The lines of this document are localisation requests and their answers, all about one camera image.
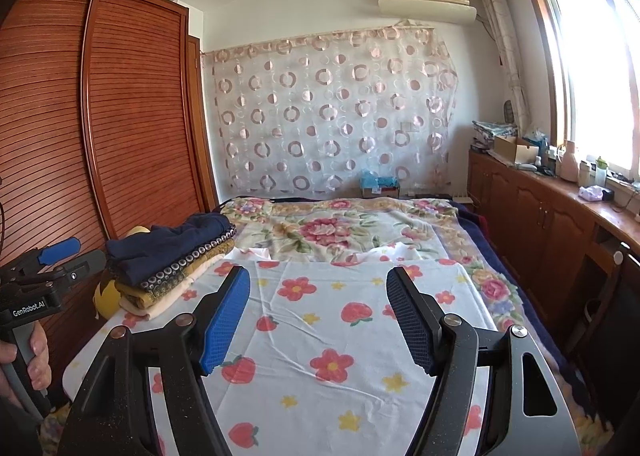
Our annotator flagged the pale pink bottle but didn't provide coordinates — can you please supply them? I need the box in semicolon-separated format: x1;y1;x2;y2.
557;140;581;182

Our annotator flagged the yellow plush toy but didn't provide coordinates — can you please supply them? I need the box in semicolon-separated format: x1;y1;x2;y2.
94;226;151;319

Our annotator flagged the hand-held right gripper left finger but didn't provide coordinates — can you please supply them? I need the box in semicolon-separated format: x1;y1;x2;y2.
57;263;251;456

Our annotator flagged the beige window curtain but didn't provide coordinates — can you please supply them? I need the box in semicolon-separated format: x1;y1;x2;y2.
475;0;531;134

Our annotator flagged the floral blanket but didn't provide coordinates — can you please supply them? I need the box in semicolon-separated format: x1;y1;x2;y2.
220;196;531;332

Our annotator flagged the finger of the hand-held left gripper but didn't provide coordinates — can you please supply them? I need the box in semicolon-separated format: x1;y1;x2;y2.
37;236;82;267
49;249;108;285

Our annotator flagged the cardboard box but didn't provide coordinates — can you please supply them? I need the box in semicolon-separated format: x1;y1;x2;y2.
492;135;541;164

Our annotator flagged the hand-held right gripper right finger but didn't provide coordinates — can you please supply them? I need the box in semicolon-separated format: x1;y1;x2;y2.
386;265;583;456

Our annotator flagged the stack of folded fabrics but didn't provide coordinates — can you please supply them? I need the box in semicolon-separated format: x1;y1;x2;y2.
472;120;516;152

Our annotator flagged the dark circle-patterned folded cloth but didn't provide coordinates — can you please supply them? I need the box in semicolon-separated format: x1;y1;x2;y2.
140;238;236;294

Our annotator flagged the wooden framed window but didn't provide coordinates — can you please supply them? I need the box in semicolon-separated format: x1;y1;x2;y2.
520;0;640;177

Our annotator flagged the navy blue t-shirt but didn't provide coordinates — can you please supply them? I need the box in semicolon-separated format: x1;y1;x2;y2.
105;213;237;284

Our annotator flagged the circle-patterned sheer curtain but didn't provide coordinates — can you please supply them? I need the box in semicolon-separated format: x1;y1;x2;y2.
202;25;461;194

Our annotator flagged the person's left hand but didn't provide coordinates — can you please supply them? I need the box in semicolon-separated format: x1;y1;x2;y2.
0;324;53;392

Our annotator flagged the wooden louvred wardrobe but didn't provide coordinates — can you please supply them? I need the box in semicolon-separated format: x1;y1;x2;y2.
0;0;218;387

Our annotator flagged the yellow folded cloth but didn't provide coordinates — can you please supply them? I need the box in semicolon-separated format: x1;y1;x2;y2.
117;248;221;309

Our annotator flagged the wooden cabinet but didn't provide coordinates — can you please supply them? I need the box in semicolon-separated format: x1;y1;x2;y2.
467;148;640;337

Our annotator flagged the white flower print sheet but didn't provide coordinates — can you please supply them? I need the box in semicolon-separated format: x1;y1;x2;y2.
62;258;501;456

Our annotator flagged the cream folded cloth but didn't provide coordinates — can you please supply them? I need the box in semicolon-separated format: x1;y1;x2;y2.
119;261;221;321

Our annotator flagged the dark chair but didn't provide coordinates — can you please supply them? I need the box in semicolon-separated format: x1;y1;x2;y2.
582;256;640;429

